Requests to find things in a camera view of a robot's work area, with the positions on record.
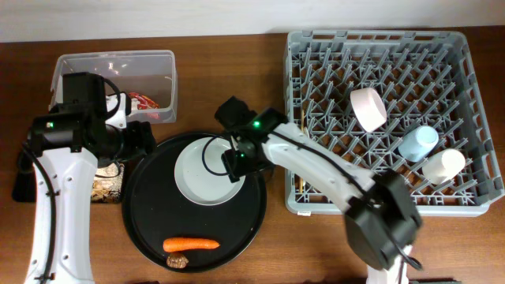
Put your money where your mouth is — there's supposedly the red snack wrapper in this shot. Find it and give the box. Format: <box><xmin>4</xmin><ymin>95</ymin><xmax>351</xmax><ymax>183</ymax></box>
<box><xmin>128</xmin><ymin>92</ymin><xmax>159</xmax><ymax>114</ymax></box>

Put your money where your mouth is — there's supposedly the grey plate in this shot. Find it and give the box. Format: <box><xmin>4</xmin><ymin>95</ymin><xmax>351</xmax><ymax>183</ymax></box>
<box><xmin>174</xmin><ymin>137</ymin><xmax>245</xmax><ymax>206</ymax></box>

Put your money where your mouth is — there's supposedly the peanut shells and rice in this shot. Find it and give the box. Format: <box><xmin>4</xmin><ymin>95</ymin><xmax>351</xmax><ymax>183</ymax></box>
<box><xmin>91</xmin><ymin>163</ymin><xmax>125</xmax><ymax>204</ymax></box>

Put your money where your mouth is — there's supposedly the wooden chopstick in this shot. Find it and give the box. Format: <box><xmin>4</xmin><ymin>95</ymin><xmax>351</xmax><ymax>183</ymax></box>
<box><xmin>298</xmin><ymin>108</ymin><xmax>305</xmax><ymax>194</ymax></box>

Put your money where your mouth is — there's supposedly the orange carrot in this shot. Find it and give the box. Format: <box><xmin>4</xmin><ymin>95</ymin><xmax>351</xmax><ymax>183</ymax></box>
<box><xmin>163</xmin><ymin>237</ymin><xmax>220</xmax><ymax>252</ymax></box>

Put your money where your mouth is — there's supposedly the brown walnut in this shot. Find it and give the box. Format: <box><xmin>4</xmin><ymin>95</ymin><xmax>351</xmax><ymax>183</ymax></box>
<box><xmin>166</xmin><ymin>252</ymin><xmax>189</xmax><ymax>269</ymax></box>

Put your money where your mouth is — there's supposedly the pink bowl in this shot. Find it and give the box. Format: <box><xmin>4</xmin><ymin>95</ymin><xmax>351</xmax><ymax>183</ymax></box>
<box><xmin>350</xmin><ymin>88</ymin><xmax>387</xmax><ymax>133</ymax></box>

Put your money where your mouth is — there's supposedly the blue cup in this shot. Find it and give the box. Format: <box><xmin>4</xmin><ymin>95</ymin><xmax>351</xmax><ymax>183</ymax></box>
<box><xmin>398</xmin><ymin>125</ymin><xmax>439</xmax><ymax>163</ymax></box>

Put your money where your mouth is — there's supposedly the cream white cup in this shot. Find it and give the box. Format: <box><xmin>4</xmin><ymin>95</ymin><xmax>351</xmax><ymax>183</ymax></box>
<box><xmin>421</xmin><ymin>148</ymin><xmax>466</xmax><ymax>185</ymax></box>

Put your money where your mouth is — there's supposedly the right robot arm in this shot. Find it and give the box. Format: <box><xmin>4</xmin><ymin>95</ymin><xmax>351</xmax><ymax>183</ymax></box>
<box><xmin>215</xmin><ymin>96</ymin><xmax>422</xmax><ymax>283</ymax></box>

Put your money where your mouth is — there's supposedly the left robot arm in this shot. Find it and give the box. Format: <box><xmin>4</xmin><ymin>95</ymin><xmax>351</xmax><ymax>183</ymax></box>
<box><xmin>23</xmin><ymin>72</ymin><xmax>156</xmax><ymax>283</ymax></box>

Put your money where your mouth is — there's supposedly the grey dishwasher rack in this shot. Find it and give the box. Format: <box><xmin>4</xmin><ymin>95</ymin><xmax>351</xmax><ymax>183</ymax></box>
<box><xmin>283</xmin><ymin>30</ymin><xmax>504</xmax><ymax>217</ymax></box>

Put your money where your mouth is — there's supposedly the black rectangular tray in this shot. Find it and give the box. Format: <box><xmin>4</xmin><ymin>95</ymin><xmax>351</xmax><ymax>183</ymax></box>
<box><xmin>11</xmin><ymin>149</ymin><xmax>127</xmax><ymax>205</ymax></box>

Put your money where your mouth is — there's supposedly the clear plastic bin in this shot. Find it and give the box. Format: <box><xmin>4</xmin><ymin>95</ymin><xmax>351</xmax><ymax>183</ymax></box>
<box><xmin>49</xmin><ymin>50</ymin><xmax>178</xmax><ymax>129</ymax></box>

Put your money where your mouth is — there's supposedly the round black tray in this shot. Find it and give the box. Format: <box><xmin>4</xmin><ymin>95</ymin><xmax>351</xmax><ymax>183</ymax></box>
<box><xmin>122</xmin><ymin>132</ymin><xmax>267</xmax><ymax>273</ymax></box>

